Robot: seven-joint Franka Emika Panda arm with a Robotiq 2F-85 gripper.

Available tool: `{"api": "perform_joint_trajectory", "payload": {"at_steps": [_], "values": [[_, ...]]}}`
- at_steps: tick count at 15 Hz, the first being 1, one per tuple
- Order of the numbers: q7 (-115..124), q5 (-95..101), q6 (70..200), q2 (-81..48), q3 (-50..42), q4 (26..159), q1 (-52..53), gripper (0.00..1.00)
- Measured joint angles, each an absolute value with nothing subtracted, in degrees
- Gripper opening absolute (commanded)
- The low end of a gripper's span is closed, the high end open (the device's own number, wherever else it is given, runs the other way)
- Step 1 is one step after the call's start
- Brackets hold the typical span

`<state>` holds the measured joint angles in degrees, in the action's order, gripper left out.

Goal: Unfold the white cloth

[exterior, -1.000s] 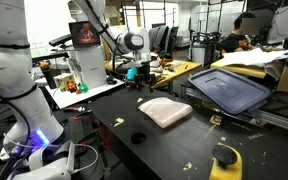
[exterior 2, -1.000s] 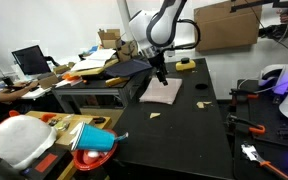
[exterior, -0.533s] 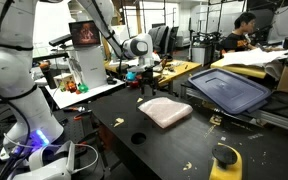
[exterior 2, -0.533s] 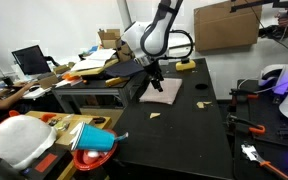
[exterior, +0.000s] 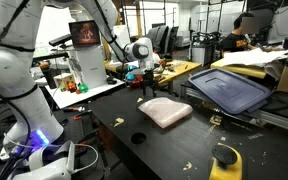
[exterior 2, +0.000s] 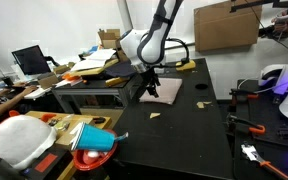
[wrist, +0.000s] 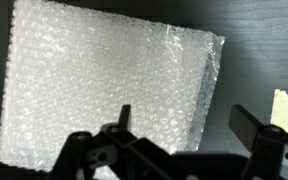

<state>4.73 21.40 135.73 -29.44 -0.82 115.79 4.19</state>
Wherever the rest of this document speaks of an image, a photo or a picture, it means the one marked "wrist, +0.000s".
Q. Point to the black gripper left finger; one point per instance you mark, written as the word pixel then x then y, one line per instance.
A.
pixel 117 150

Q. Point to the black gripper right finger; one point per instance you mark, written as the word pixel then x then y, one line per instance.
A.
pixel 267 146

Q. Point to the white bubble wrap sheet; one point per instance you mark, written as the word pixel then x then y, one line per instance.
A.
pixel 97 86

